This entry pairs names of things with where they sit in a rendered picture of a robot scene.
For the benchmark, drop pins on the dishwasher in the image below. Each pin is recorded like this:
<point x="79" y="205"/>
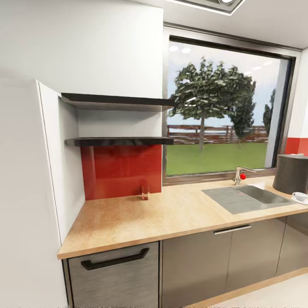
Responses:
<point x="119" y="278"/>

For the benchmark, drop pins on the drop in sink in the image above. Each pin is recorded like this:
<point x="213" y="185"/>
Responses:
<point x="246" y="198"/>

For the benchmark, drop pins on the fridge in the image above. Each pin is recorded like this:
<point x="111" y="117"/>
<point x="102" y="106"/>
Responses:
<point x="41" y="192"/>

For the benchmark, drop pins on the fixed window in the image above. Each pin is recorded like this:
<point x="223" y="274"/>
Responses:
<point x="233" y="104"/>

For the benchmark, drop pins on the cabinet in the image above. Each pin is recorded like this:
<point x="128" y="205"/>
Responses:
<point x="200" y="266"/>

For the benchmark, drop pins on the water glass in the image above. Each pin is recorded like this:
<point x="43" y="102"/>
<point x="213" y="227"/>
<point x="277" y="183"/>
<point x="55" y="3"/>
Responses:
<point x="145" y="192"/>

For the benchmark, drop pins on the countertop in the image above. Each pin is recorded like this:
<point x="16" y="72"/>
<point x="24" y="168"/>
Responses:
<point x="114" y="223"/>

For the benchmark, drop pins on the coffee maker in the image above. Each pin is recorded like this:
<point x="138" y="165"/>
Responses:
<point x="291" y="173"/>

